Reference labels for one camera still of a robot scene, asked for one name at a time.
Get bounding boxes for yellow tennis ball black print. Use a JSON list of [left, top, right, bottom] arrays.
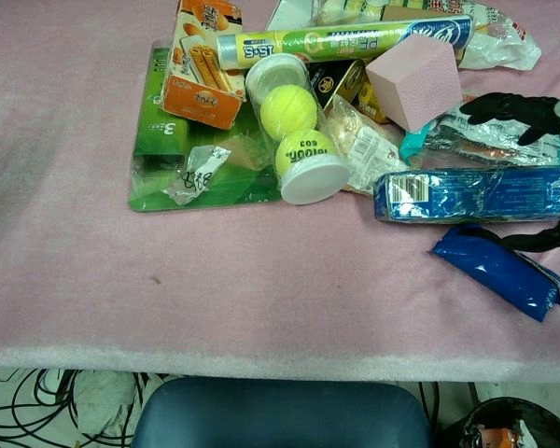
[[274, 130, 341, 179]]

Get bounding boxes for flat green package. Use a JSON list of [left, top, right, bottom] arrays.
[[128, 40, 284, 214]]

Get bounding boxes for small clear bag with writing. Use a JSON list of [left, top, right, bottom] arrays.
[[166, 144, 233, 207]]

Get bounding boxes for white and red snack bag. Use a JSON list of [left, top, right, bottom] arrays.
[[455, 0, 543, 72]]

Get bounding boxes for blue chair seat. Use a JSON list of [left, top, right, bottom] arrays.
[[130, 376, 433, 448]]

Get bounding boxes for orange egg roll box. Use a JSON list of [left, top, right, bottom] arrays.
[[161, 0, 247, 132]]

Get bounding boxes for blue long snack package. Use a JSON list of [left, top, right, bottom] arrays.
[[372, 166, 560, 226]]

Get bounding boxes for white paper sheet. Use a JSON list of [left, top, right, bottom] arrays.
[[265, 0, 319, 33]]

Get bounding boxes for black trash bin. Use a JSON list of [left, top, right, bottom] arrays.
[[435, 396, 560, 448]]

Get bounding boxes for black and gold box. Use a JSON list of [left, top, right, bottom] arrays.
[[306, 59, 389, 125]]

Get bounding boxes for dark blue snack packet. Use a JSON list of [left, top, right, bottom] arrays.
[[429, 224, 560, 324]]

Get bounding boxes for clear bread snack packet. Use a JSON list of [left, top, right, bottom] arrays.
[[323, 92, 410, 196]]

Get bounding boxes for pink fleece table cloth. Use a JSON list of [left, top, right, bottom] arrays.
[[0, 0, 560, 385]]

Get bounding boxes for white plastic bag on floor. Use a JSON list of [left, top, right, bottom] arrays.
[[68, 370, 138, 441]]

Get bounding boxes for black cables on floor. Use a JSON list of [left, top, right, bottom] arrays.
[[0, 367, 147, 448]]

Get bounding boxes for clear tennis ball tube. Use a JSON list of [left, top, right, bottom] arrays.
[[244, 52, 352, 206]]

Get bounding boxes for green cling film roll box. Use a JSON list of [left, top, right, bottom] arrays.
[[216, 14, 477, 72]]

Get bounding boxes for yellow tennis ball plain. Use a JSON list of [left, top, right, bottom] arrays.
[[259, 86, 319, 142]]

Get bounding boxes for teal and silver snack packet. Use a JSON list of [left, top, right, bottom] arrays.
[[398, 104, 560, 170]]

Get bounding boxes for yellow packet in clear wrap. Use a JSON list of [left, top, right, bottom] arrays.
[[311, 0, 427, 27]]

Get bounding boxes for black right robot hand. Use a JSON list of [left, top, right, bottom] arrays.
[[458, 91, 560, 256]]

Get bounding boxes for pink foam block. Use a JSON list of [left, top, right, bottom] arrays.
[[364, 33, 465, 133]]

